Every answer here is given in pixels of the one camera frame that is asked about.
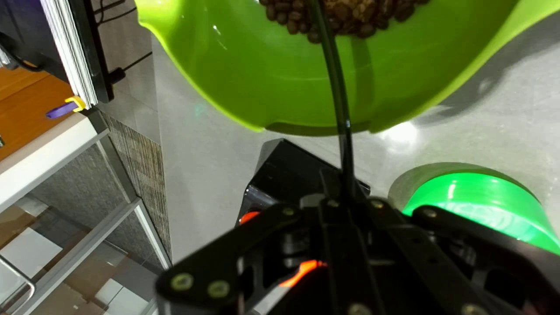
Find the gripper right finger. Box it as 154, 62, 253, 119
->
349, 175, 560, 315

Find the black framed white panel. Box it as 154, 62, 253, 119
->
39, 0, 115, 110

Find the wooden desk with white edge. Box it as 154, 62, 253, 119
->
0, 66, 110, 215

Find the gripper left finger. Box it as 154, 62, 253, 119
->
155, 168, 350, 315

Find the black box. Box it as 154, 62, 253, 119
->
238, 139, 371, 221

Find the black cable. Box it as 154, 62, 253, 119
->
93, 0, 154, 86

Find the purple and yellow clamp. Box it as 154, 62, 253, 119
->
45, 96, 87, 119

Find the light green plastic bowl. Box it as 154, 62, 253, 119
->
133, 0, 560, 135

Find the heap of coffee beans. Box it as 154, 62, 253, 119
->
258, 0, 431, 44

